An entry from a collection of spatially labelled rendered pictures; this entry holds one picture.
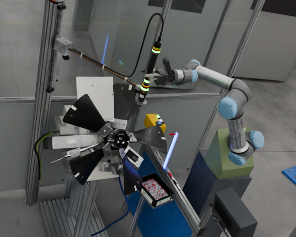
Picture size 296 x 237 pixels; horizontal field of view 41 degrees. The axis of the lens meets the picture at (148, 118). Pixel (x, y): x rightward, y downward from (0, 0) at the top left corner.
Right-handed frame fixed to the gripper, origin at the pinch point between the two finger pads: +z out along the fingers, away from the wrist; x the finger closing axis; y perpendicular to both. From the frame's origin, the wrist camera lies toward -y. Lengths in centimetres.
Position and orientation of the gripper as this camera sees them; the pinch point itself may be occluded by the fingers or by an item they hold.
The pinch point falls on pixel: (144, 72)
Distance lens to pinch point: 223.7
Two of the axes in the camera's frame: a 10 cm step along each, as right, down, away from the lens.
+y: -2.5, 7.9, 5.6
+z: -8.8, 0.5, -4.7
